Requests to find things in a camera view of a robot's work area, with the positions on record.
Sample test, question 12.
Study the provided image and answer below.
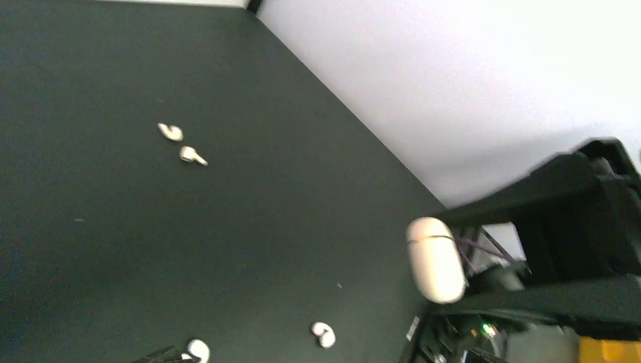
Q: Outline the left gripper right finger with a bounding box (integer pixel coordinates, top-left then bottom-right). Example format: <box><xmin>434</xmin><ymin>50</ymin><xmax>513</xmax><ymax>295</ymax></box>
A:
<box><xmin>430</xmin><ymin>275</ymin><xmax>640</xmax><ymax>341</ymax></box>

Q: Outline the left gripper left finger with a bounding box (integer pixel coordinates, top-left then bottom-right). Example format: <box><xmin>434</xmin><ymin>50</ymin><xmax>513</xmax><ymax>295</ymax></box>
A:
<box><xmin>436</xmin><ymin>138</ymin><xmax>640</xmax><ymax>273</ymax></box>

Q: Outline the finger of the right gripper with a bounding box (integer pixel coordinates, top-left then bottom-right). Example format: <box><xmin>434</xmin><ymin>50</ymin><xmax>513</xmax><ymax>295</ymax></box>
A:
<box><xmin>132</xmin><ymin>346</ymin><xmax>193</xmax><ymax>363</ymax></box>

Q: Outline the white stem earbud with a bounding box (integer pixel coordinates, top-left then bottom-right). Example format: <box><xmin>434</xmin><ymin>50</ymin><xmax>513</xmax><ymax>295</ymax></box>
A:
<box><xmin>179</xmin><ymin>146</ymin><xmax>209</xmax><ymax>166</ymax></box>
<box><xmin>157</xmin><ymin>123</ymin><xmax>184</xmax><ymax>142</ymax></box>

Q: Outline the white oval closed case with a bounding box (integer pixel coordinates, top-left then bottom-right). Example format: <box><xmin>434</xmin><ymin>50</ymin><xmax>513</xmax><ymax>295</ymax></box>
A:
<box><xmin>406</xmin><ymin>217</ymin><xmax>466</xmax><ymax>304</ymax></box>

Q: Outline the white hook earbud lower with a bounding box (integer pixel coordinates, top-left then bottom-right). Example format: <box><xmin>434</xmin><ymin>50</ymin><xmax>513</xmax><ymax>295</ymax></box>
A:
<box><xmin>181</xmin><ymin>339</ymin><xmax>211</xmax><ymax>363</ymax></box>

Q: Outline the white hook earbud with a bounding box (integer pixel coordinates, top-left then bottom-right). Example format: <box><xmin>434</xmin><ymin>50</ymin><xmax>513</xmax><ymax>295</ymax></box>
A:
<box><xmin>181</xmin><ymin>339</ymin><xmax>211</xmax><ymax>363</ymax></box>
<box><xmin>311</xmin><ymin>321</ymin><xmax>336</xmax><ymax>349</ymax></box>

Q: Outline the white hook earbud centre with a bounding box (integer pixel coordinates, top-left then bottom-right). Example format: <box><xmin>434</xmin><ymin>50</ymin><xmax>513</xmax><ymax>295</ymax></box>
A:
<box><xmin>311</xmin><ymin>321</ymin><xmax>336</xmax><ymax>349</ymax></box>

